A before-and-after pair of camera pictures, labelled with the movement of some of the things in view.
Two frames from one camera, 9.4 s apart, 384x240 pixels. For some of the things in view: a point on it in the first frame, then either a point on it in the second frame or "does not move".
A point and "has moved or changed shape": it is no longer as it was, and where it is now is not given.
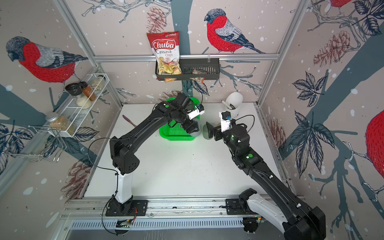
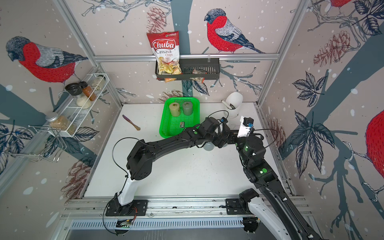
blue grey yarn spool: x=198 y=132 has moved or changed shape
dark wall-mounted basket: x=193 y=69 does not move
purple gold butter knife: x=129 y=120 does not move
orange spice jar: x=87 y=91 does not move
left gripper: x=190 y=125 to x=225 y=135
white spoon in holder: x=228 y=107 does not move
